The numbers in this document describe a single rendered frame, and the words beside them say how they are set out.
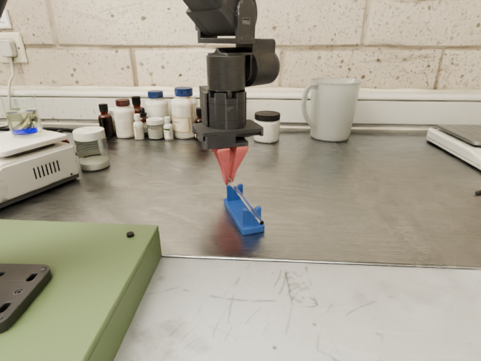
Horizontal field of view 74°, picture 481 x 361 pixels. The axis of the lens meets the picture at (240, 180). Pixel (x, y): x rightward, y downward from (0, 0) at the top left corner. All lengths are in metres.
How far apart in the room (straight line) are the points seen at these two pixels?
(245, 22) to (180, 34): 0.57
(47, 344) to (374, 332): 0.27
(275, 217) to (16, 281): 0.33
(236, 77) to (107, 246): 0.28
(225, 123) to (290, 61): 0.55
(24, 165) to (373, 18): 0.90
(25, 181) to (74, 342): 0.39
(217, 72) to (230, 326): 0.33
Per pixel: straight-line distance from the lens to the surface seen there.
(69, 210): 0.58
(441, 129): 0.96
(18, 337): 0.31
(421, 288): 0.42
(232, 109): 0.48
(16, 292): 0.34
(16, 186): 0.63
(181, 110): 0.87
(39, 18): 1.20
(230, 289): 0.37
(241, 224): 0.45
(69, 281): 0.34
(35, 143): 0.64
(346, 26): 1.03
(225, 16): 0.45
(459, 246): 0.52
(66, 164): 0.67
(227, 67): 0.47
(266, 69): 0.53
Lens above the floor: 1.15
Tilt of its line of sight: 24 degrees down
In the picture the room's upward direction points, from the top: straight up
